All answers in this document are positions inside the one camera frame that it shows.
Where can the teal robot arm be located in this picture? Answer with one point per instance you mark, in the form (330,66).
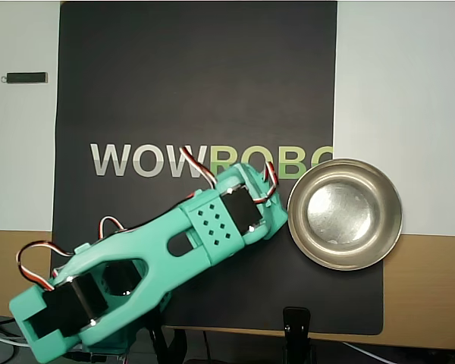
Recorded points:
(144,242)

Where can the metal bowl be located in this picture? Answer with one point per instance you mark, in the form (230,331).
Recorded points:
(345,216)

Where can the black mat with WOWROBO print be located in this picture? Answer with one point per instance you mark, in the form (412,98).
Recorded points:
(193,76)

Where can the black table clamp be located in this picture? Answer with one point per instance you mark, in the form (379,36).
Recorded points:
(156,341)

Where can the white paper sheet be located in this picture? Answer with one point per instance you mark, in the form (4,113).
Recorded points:
(402,76)

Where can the black USB stick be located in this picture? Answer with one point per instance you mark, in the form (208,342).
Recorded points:
(26,77)

